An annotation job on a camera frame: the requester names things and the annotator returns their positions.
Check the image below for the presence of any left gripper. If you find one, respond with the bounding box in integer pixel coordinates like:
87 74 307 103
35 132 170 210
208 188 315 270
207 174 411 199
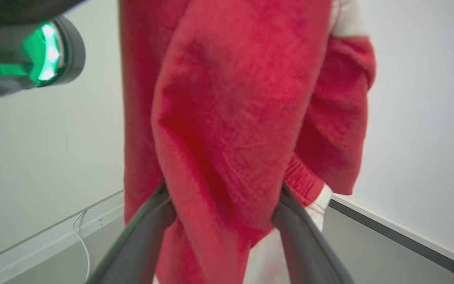
0 15 86 104

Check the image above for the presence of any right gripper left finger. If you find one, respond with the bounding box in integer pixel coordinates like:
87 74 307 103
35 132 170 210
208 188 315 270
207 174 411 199
86 179 177 284

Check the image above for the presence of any red and white garment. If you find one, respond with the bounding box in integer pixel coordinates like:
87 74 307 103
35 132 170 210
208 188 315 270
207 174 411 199
119 0 376 284

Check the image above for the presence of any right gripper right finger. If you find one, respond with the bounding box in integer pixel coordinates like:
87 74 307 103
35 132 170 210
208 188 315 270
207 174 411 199
271 182 356 284

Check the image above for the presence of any black baseboard strip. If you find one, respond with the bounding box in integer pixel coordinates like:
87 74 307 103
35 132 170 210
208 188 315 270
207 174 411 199
329 199 454 284

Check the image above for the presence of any thin white cable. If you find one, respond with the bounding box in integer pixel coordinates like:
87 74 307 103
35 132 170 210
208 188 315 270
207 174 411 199
72 211 91 282

